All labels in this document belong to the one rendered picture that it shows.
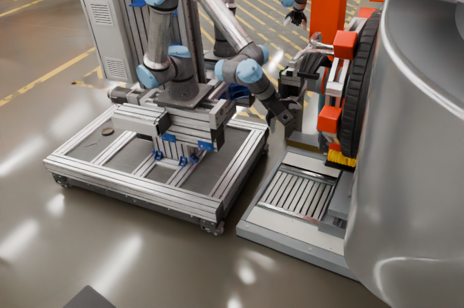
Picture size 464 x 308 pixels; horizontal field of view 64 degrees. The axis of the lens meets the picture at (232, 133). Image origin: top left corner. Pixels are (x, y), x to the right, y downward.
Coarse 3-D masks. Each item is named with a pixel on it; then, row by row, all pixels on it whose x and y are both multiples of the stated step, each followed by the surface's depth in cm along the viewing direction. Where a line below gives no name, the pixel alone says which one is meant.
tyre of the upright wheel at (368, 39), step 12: (372, 24) 142; (372, 36) 138; (360, 48) 138; (372, 48) 137; (360, 60) 136; (372, 60) 135; (360, 72) 136; (348, 84) 139; (360, 84) 136; (348, 96) 139; (360, 96) 137; (348, 108) 140; (360, 108) 138; (348, 120) 142; (360, 120) 140; (348, 132) 145; (348, 144) 150; (348, 156) 161
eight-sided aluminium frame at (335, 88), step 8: (352, 24) 156; (360, 24) 155; (360, 32) 153; (336, 64) 146; (344, 64) 145; (336, 72) 148; (344, 72) 144; (328, 80) 146; (344, 80) 144; (328, 88) 145; (336, 88) 144; (344, 88) 146; (328, 96) 147; (336, 96) 145; (328, 104) 149; (336, 104) 148; (328, 136) 160; (336, 136) 157
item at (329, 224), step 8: (336, 184) 216; (328, 200) 204; (328, 208) 202; (328, 216) 197; (320, 224) 193; (328, 224) 190; (336, 224) 189; (344, 224) 192; (328, 232) 194; (336, 232) 191; (344, 232) 188
